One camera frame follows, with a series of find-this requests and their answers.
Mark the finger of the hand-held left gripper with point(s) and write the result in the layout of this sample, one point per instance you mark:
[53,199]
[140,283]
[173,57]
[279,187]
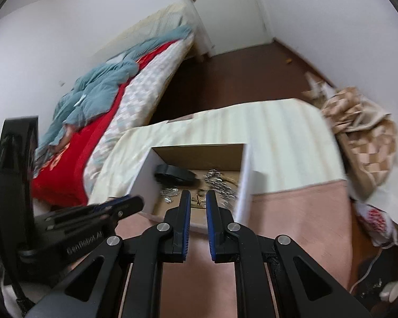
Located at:
[131,205]

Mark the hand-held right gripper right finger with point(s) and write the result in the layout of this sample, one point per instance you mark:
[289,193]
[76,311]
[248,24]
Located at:
[212,222]

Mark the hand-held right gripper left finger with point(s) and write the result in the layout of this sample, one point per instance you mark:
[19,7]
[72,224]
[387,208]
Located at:
[185,220]

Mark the white cardboard box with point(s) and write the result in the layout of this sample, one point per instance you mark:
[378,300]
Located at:
[141,179]

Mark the black smart band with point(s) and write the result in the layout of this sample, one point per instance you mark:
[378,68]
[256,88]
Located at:
[174,175]

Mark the pink and striped tablecloth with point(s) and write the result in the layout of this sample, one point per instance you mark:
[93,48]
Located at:
[285,222]

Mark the bed with red blanket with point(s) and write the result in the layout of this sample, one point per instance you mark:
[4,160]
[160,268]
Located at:
[73,159]

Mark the white paper scrap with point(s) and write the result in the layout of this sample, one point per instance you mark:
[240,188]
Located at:
[80,99]

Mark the grey checkered bedsheet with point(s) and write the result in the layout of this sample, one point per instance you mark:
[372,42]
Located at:
[146,82]

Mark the teal quilt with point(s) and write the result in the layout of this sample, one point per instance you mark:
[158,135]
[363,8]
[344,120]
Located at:
[99,79]

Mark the red patterned white bag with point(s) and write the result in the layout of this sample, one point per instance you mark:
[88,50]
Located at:
[378,222]

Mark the brown checkered cloth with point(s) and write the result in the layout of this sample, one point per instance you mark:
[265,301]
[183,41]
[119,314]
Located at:
[364,145]

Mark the white charger plug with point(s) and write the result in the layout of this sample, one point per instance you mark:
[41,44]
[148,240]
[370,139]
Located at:
[391,291]

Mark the white door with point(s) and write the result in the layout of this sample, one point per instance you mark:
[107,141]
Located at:
[225,10]

